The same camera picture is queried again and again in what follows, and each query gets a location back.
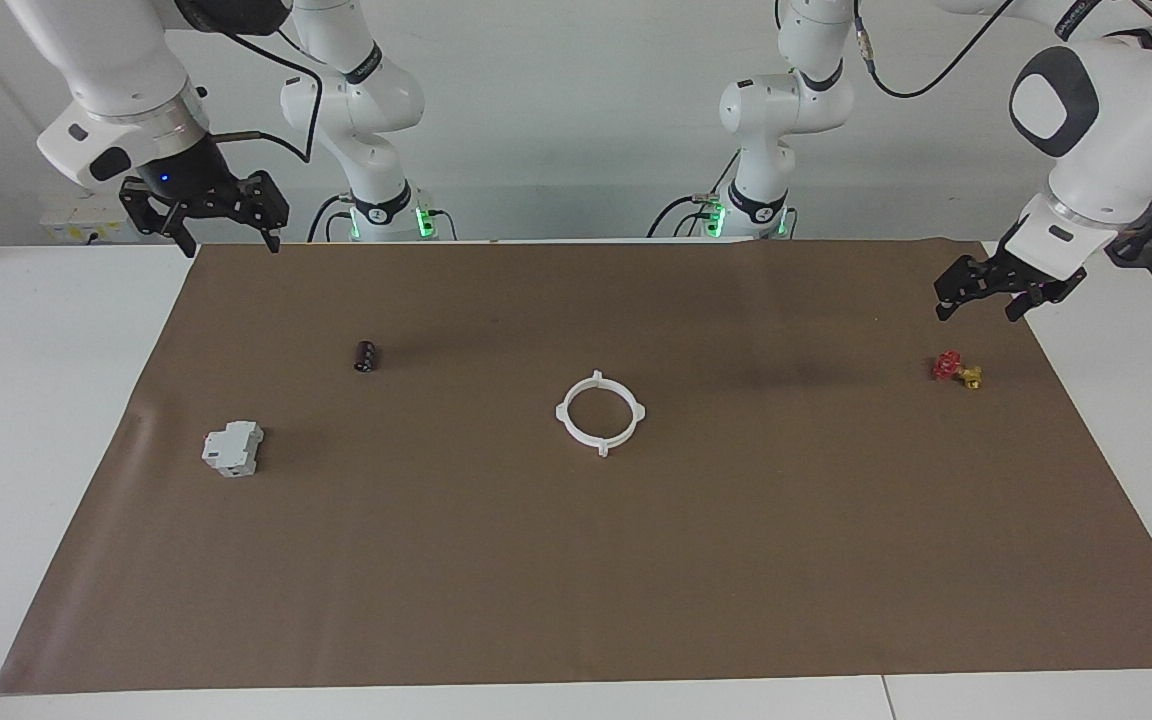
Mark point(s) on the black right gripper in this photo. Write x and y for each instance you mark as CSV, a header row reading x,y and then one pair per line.
x,y
186,180

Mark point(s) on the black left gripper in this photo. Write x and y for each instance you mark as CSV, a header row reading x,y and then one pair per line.
x,y
1001,275

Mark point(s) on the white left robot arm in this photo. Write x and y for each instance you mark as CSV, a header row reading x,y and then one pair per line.
x,y
1106,150

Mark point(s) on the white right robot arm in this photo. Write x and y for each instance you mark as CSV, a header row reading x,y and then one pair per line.
x,y
116,70

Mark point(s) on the white power strip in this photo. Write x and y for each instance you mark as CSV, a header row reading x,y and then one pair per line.
x,y
76,228

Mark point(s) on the black cylindrical capacitor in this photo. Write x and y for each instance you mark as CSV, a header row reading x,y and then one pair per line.
x,y
366,357

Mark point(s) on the white circuit breaker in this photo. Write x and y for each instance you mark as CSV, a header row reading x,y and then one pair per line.
x,y
231,450

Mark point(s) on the brown paper mat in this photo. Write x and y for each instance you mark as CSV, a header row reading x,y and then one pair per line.
x,y
576,560

